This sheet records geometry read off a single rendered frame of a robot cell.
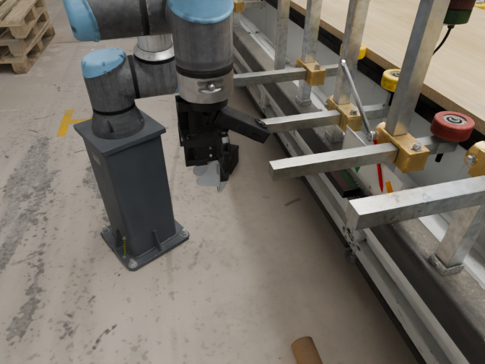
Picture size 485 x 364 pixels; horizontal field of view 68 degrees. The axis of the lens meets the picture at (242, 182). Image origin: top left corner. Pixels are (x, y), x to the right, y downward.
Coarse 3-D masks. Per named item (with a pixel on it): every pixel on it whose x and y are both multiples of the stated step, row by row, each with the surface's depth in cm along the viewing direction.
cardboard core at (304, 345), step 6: (294, 342) 126; (300, 342) 125; (306, 342) 124; (312, 342) 125; (294, 348) 125; (300, 348) 123; (306, 348) 123; (312, 348) 123; (294, 354) 125; (300, 354) 122; (306, 354) 121; (312, 354) 121; (318, 354) 123; (300, 360) 121; (306, 360) 120; (312, 360) 120; (318, 360) 120
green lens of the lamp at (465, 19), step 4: (448, 12) 65; (452, 12) 65; (456, 12) 64; (460, 12) 64; (464, 12) 64; (468, 12) 64; (448, 16) 65; (452, 16) 65; (456, 16) 65; (460, 16) 64; (464, 16) 65; (468, 16) 65; (444, 20) 66; (448, 20) 65; (452, 20) 65; (456, 20) 65; (460, 20) 65; (464, 20) 65; (468, 20) 66; (456, 24) 65; (460, 24) 65
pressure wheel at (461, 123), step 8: (440, 112) 81; (448, 112) 81; (456, 112) 81; (440, 120) 78; (448, 120) 78; (456, 120) 78; (464, 120) 78; (472, 120) 78; (432, 128) 80; (440, 128) 77; (448, 128) 76; (456, 128) 75; (464, 128) 75; (472, 128) 76; (440, 136) 78; (448, 136) 77; (456, 136) 76; (464, 136) 76; (440, 160) 85
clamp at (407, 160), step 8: (376, 128) 85; (384, 128) 82; (384, 136) 81; (392, 136) 79; (400, 136) 79; (408, 136) 79; (400, 144) 77; (408, 144) 77; (400, 152) 77; (408, 152) 74; (416, 152) 74; (424, 152) 75; (400, 160) 77; (408, 160) 75; (416, 160) 76; (424, 160) 76; (400, 168) 78; (408, 168) 76; (416, 168) 77
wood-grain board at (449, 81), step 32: (384, 0) 168; (416, 0) 168; (384, 32) 129; (480, 32) 129; (384, 64) 109; (448, 64) 105; (480, 64) 105; (448, 96) 88; (480, 96) 88; (480, 128) 80
